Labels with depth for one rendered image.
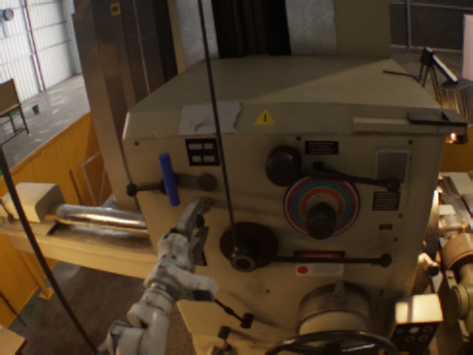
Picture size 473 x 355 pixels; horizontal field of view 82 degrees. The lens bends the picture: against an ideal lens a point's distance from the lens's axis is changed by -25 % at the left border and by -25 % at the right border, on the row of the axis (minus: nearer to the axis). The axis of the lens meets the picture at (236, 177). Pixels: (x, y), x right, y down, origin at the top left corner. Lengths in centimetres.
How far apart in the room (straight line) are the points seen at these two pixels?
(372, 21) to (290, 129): 73
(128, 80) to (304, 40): 78
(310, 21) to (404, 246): 85
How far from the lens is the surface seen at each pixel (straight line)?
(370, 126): 71
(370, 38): 134
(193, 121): 78
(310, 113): 73
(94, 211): 164
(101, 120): 174
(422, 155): 77
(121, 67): 158
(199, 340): 188
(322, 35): 132
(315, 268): 93
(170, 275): 61
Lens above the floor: 214
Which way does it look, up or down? 29 degrees down
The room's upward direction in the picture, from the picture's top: 8 degrees counter-clockwise
